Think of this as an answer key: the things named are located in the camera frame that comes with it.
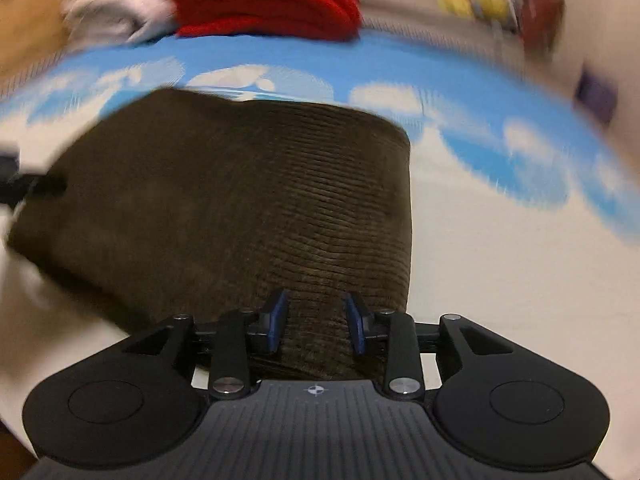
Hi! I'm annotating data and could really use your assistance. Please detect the brown corduroy pants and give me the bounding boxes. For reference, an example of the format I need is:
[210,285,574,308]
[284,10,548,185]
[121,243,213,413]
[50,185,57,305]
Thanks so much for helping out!
[7,87,414,383]

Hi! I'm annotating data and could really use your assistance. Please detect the purple box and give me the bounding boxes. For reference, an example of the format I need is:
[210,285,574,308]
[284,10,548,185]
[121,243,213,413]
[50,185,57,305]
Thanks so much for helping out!
[574,66,619,124]

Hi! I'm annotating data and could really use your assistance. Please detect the dark red patterned bag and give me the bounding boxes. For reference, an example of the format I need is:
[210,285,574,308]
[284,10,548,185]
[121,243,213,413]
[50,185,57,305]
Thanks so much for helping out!
[519,0,567,57]

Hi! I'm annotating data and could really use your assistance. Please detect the red folded cloth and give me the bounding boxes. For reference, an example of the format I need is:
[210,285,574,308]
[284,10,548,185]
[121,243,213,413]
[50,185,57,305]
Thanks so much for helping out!
[170,0,364,43]

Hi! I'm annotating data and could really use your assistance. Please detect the white bed sheet blue pattern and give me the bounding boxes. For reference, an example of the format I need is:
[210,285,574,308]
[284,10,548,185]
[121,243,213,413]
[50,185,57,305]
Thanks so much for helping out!
[0,30,640,461]

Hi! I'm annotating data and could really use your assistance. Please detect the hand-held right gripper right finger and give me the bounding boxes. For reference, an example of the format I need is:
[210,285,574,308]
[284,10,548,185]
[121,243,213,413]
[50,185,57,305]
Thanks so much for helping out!
[344,291,502,402]

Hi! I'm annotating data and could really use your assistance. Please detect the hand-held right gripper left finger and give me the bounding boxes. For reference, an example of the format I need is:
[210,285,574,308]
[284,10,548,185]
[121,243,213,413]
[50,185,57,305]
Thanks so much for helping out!
[120,288,290,402]

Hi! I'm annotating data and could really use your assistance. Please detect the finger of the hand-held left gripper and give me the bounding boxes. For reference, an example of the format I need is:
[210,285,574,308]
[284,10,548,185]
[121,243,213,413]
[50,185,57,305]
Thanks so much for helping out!
[22,172,69,199]

